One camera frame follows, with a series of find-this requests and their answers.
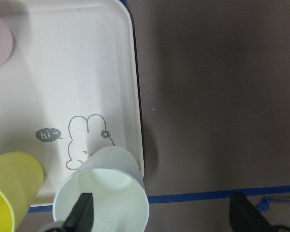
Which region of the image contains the pale green plastic cup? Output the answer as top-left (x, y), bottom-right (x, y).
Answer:
top-left (52, 146), bottom-right (149, 232)

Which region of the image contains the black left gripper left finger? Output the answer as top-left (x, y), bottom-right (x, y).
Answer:
top-left (63, 193), bottom-right (94, 232)

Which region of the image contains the cream white plastic tray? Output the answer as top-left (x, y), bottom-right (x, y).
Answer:
top-left (0, 0), bottom-right (144, 211)

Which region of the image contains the yellow plastic cup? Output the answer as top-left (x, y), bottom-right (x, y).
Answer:
top-left (0, 152), bottom-right (44, 232)

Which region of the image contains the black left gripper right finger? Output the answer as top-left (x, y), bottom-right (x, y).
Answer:
top-left (229, 192), bottom-right (272, 232)

